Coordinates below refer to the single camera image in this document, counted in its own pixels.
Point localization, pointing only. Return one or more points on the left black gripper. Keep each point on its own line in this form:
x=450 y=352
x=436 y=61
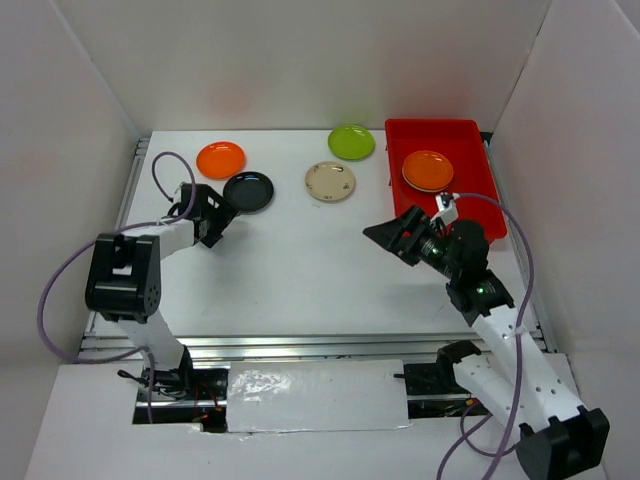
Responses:
x=224 y=214

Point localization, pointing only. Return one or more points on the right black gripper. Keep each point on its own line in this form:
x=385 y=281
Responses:
x=389 y=234

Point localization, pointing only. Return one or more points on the black plate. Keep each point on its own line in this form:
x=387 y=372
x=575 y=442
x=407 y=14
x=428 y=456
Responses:
x=249 y=192

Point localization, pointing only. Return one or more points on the orange plate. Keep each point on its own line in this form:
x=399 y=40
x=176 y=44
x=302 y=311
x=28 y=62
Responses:
x=220 y=160
x=428 y=168

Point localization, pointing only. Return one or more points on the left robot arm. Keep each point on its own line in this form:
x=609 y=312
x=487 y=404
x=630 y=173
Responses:
x=124 y=284

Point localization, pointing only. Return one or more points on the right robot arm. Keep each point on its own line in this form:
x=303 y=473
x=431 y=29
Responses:
x=555 y=435

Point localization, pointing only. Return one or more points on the cream plate with motifs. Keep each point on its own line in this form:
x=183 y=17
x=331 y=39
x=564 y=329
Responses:
x=330 y=181

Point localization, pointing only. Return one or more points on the lime green plate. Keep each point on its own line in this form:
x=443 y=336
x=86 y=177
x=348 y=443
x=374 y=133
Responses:
x=351 y=142

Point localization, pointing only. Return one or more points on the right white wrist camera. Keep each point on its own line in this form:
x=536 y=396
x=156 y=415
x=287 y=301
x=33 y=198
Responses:
x=447 y=211

